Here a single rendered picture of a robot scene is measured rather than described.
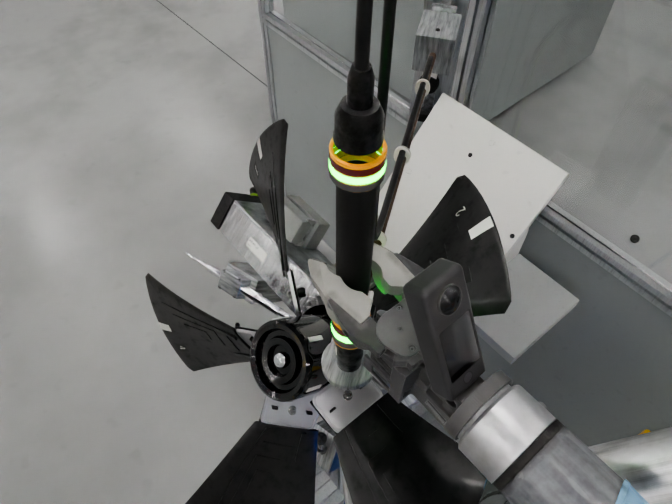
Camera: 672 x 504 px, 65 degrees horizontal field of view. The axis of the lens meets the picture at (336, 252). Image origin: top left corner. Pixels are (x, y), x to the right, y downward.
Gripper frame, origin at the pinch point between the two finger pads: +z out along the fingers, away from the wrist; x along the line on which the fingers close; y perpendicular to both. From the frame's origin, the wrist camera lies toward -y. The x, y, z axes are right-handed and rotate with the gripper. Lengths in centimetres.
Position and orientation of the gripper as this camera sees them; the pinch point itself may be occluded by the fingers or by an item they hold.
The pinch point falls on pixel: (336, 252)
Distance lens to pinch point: 53.2
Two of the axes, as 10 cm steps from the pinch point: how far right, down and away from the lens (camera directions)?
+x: 7.7, -5.0, 3.9
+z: -6.4, -6.2, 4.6
